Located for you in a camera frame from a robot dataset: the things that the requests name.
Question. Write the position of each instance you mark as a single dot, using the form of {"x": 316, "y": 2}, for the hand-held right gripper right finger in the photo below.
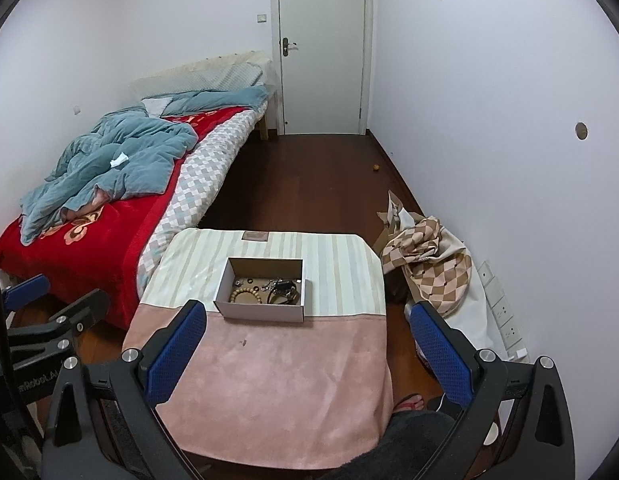
{"x": 439, "y": 355}

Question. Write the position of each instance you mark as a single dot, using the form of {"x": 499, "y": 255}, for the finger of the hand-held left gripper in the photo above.
{"x": 79, "y": 307}
{"x": 27, "y": 292}

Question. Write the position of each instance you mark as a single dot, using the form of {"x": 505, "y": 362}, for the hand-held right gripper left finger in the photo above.
{"x": 172, "y": 355}

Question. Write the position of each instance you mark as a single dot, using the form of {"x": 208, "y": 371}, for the cardboard box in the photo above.
{"x": 262, "y": 312}

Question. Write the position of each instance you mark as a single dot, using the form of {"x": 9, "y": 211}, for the black smart watch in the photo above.
{"x": 284, "y": 294}

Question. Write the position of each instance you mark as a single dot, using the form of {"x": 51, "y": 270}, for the red slipper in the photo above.
{"x": 407, "y": 402}

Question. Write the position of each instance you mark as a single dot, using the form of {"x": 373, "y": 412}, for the checkered brown white cloth pile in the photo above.
{"x": 472, "y": 305}

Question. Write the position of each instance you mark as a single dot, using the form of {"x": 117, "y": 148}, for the white power strip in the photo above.
{"x": 504, "y": 310}

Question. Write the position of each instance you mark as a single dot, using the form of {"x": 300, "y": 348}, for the bed with red blanket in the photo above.
{"x": 114, "y": 230}

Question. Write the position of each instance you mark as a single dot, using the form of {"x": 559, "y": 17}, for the brown checked cloth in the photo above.
{"x": 429, "y": 260}

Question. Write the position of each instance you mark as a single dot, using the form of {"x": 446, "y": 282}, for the table with pink striped cloth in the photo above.
{"x": 289, "y": 385}

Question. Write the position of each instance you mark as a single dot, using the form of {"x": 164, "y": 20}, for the white tissue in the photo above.
{"x": 118, "y": 160}

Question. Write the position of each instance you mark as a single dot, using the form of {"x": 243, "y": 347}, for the teal quilt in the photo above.
{"x": 124, "y": 160}

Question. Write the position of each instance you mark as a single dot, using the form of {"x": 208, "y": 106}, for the checked bed sheet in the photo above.
{"x": 199, "y": 180}

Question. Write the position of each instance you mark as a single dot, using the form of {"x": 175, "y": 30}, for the wooden bed leg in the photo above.
{"x": 266, "y": 120}

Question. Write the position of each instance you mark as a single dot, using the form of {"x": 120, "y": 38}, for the pale pillow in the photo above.
{"x": 204, "y": 75}

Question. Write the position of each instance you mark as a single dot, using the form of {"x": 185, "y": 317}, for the white door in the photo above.
{"x": 322, "y": 45}

